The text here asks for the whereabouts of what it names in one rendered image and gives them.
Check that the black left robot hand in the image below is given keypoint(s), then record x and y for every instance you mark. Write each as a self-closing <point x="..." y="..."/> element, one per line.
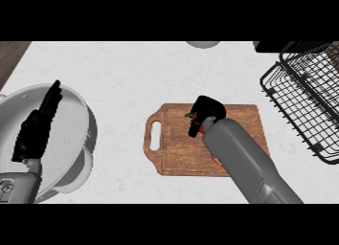
<point x="35" y="127"/>

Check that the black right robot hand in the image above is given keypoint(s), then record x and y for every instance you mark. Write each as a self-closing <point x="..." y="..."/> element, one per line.
<point x="206" y="111"/>

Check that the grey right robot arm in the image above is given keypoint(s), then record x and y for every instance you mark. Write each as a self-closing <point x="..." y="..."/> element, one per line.
<point x="247" y="162"/>

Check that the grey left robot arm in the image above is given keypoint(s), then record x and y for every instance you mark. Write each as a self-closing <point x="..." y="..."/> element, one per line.
<point x="14" y="185"/>

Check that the brown wooden cutting board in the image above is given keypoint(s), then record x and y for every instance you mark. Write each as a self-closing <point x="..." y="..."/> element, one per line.
<point x="185" y="150"/>

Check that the white round pot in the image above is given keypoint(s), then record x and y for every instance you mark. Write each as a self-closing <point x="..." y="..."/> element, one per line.
<point x="67" y="134"/>

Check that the black appliance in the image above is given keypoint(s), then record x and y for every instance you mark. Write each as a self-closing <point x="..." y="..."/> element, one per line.
<point x="275" y="46"/>

